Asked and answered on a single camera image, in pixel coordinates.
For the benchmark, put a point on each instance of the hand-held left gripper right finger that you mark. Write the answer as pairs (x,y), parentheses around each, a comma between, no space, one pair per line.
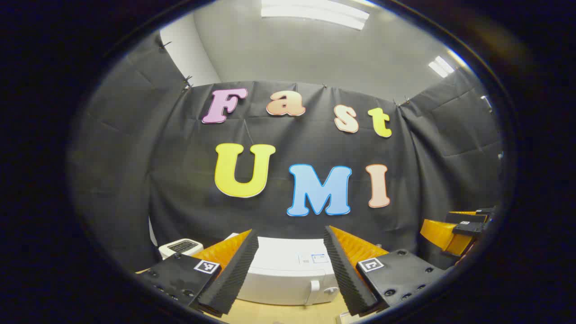
(344,270)

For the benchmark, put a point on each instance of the white microwave oven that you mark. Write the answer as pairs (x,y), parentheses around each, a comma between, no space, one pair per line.
(283,279)

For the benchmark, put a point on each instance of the long ceiling light panel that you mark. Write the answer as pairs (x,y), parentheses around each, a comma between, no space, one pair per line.
(315,13)

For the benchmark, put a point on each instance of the black backdrop cloth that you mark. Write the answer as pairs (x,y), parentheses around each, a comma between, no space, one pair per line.
(270,216)

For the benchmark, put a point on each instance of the small ceiling light panel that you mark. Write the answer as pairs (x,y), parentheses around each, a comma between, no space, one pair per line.
(442,66)

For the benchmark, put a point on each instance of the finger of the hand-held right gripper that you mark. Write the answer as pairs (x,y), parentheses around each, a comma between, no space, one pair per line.
(438,231)
(468,217)

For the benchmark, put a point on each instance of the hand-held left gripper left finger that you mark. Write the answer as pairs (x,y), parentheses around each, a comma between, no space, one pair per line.
(234,274)

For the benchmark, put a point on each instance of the white toaster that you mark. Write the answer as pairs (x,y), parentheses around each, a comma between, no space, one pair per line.
(180,247)

